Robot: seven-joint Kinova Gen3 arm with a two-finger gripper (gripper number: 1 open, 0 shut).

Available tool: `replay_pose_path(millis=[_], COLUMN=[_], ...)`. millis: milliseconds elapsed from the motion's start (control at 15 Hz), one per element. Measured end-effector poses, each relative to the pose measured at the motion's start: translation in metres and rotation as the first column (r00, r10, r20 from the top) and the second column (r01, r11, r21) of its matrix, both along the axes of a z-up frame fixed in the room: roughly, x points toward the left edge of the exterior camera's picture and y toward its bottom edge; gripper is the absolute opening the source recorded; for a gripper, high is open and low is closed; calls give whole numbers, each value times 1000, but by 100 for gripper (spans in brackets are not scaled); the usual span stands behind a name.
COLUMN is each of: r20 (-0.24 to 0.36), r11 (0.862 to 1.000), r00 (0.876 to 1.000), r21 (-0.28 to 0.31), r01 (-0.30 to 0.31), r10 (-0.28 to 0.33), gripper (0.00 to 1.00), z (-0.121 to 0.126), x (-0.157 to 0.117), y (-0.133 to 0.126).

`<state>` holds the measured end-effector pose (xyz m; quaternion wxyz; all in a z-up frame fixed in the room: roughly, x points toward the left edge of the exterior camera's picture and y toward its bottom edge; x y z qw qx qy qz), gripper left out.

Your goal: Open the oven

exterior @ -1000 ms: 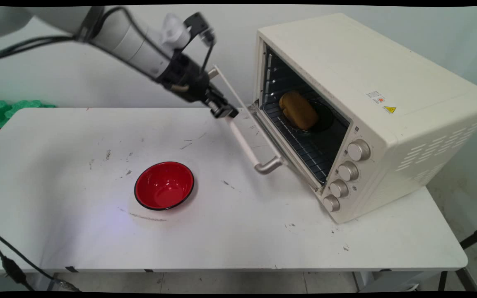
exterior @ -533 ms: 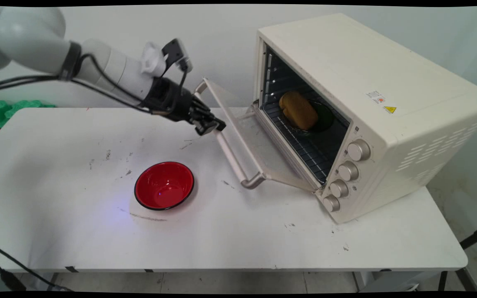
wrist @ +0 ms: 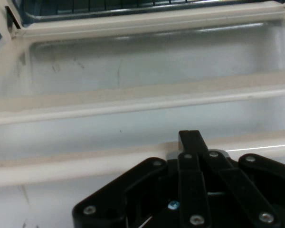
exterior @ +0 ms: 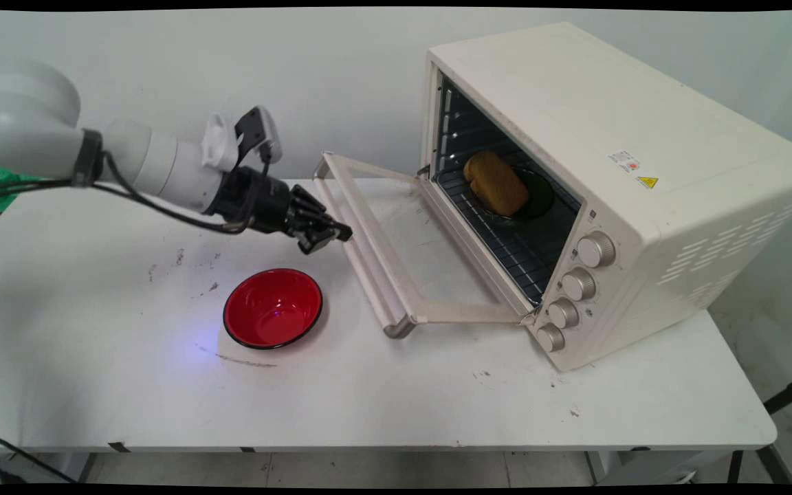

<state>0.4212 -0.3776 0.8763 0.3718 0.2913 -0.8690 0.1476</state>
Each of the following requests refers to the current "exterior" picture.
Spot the metal wire oven rack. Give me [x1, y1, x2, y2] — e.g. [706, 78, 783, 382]
[435, 168, 579, 307]

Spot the black strap band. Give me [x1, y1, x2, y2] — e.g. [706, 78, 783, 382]
[71, 128, 104, 188]

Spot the black and white wrist camera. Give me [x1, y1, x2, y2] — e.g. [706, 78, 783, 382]
[201, 105, 283, 173]

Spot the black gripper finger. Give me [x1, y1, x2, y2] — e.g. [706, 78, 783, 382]
[291, 184, 335, 222]
[297, 220, 354, 256]

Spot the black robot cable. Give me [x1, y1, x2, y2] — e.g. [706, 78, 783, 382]
[0, 148, 273, 236]

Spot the brown bread loaf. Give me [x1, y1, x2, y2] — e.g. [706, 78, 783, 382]
[463, 151, 530, 216]

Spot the cream toaster oven body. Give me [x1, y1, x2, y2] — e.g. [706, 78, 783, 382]
[420, 22, 792, 373]

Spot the dark green plate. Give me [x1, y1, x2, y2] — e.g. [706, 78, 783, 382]
[468, 165, 556, 225]

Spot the white label sticker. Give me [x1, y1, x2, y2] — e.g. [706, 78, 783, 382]
[608, 149, 641, 174]

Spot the black tripod leg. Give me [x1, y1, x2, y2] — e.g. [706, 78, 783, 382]
[764, 371, 792, 415]

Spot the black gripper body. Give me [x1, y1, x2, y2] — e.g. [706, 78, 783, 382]
[210, 166, 296, 235]

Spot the green cloth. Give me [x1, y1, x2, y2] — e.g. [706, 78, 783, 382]
[0, 167, 43, 214]

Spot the red bowl with black rim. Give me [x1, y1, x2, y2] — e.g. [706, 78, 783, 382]
[223, 268, 324, 351]

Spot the black floor cable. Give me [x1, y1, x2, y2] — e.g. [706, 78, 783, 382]
[0, 426, 78, 485]

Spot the silver oven knob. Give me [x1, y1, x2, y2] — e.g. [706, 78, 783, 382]
[577, 231, 617, 269]
[537, 323, 567, 353]
[561, 267, 597, 302]
[547, 298, 580, 330]

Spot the cream glass oven door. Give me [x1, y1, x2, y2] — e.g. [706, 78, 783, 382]
[312, 151, 541, 340]

